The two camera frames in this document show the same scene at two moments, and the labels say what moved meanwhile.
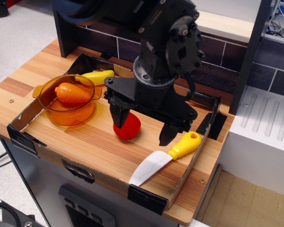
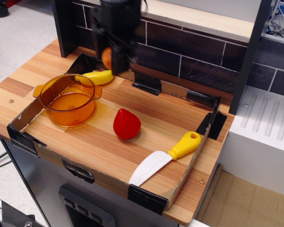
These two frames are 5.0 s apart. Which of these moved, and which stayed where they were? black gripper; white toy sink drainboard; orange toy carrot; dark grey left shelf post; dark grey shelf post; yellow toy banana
Moved: black gripper; orange toy carrot
Stayed: dark grey left shelf post; dark grey shelf post; yellow toy banana; white toy sink drainboard
